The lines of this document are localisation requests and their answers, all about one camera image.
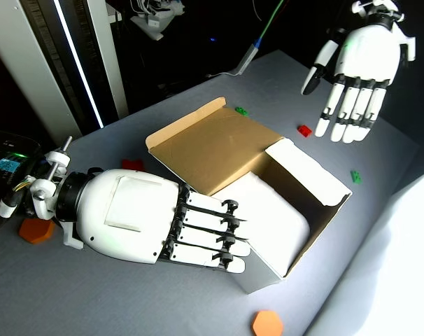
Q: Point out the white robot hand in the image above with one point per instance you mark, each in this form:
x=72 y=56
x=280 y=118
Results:
x=128 y=210
x=369 y=52

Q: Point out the white plastic device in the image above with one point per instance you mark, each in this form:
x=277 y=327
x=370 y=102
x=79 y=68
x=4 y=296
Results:
x=152 y=24

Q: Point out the cardboard box with white outside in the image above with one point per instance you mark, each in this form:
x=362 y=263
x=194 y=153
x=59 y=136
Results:
x=205 y=154

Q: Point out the orange hexagon block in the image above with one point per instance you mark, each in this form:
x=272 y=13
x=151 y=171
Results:
x=268 y=323
x=35 y=232

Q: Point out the white backdrop cloth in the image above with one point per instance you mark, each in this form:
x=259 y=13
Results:
x=390 y=262

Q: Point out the grey tablecloth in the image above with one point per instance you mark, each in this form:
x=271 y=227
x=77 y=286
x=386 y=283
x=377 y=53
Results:
x=128 y=297

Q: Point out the red toy brick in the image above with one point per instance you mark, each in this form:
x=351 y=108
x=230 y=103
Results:
x=304 y=130

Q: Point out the white cabinet with light strip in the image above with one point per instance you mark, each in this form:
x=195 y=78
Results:
x=23 y=52

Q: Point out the red star block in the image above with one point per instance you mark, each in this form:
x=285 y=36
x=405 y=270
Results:
x=133 y=164

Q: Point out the green toy brick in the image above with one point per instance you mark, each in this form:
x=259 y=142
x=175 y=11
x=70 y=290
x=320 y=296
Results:
x=356 y=176
x=241 y=111

